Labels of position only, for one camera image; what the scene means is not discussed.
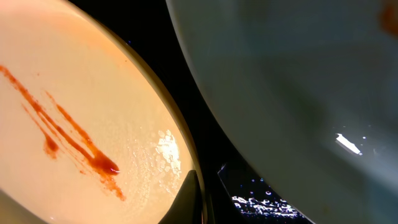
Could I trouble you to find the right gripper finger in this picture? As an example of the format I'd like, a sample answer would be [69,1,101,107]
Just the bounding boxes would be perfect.
[159,170,203,224]

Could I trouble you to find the round black serving tray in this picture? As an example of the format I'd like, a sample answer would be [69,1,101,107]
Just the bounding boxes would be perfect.
[67,0,315,224]

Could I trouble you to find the yellow plate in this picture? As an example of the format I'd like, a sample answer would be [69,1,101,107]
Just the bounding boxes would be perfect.
[1,1,196,223]

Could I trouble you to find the light green plate right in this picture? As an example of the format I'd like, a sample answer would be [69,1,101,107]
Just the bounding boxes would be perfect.
[167,0,397,223]

